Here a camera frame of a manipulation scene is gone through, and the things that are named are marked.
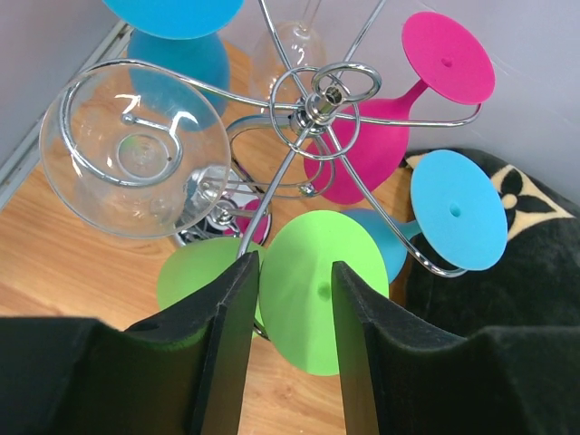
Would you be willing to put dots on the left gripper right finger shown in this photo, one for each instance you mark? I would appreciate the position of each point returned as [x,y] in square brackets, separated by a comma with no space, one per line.
[402,375]

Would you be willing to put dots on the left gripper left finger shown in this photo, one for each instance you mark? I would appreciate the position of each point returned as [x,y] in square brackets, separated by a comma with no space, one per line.
[180,371]

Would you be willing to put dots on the green wine glass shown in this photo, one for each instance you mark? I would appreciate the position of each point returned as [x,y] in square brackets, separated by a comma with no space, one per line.
[295,296]

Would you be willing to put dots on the light blue wine glass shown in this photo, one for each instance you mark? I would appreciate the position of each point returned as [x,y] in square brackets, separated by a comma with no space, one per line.
[458,210]

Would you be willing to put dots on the clear wine glass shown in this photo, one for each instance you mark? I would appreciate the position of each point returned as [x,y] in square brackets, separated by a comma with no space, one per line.
[135,150]
[303,47]

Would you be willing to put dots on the pink wine glass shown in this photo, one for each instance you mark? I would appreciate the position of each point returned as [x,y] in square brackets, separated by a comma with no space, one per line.
[448,59]

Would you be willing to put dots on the chrome wine glass rack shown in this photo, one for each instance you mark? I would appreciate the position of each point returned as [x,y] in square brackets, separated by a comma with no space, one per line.
[305,126]

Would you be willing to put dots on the dark blue wine glass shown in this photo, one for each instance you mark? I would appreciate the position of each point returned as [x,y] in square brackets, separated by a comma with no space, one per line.
[181,36]

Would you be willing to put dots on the black floral pillow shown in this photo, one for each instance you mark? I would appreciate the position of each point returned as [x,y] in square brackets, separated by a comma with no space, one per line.
[535,282]

